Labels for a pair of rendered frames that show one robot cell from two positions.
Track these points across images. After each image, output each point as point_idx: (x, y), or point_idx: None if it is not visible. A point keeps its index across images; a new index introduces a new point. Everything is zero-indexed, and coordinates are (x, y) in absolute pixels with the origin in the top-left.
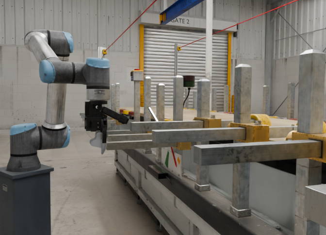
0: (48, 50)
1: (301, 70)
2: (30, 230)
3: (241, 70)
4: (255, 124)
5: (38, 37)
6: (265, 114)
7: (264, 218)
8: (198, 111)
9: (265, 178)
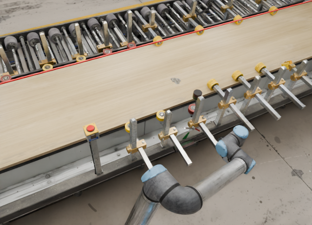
0: (232, 167)
1: (282, 72)
2: None
3: (261, 79)
4: (259, 89)
5: (205, 186)
6: (213, 79)
7: (216, 109)
8: (227, 102)
9: (214, 98)
